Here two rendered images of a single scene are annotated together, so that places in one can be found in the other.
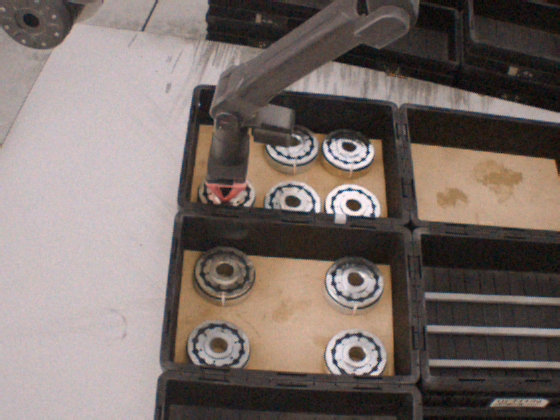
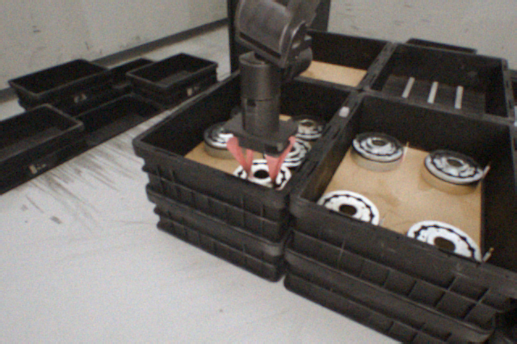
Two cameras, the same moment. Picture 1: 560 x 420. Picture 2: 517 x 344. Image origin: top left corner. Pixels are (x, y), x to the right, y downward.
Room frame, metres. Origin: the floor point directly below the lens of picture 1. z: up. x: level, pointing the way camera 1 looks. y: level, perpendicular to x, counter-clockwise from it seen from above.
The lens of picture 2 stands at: (0.60, 0.47, 1.24)
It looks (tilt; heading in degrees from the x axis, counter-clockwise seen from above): 39 degrees down; 304
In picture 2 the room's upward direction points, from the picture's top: straight up
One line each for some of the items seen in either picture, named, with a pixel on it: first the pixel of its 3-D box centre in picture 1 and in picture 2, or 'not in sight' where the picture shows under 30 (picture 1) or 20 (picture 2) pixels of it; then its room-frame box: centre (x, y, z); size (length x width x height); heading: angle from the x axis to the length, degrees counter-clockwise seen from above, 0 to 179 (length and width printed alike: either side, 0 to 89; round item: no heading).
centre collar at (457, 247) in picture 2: (218, 345); (443, 245); (0.54, 0.06, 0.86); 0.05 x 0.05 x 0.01
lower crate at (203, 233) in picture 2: not in sight; (257, 179); (0.92, -0.01, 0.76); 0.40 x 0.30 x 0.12; 96
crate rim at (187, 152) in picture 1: (295, 153); (258, 118); (0.92, -0.01, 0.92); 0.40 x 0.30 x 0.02; 96
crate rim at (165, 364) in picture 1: (292, 298); (417, 161); (0.62, -0.04, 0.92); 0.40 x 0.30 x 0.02; 96
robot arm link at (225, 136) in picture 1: (235, 121); (262, 73); (0.84, 0.09, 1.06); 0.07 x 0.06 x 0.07; 88
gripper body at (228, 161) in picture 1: (229, 146); (260, 115); (0.84, 0.10, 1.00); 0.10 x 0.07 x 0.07; 5
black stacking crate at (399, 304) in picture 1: (289, 314); (408, 185); (0.62, -0.04, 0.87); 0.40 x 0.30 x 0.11; 96
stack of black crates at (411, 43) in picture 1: (390, 60); (122, 146); (1.93, -0.28, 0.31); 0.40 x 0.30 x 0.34; 88
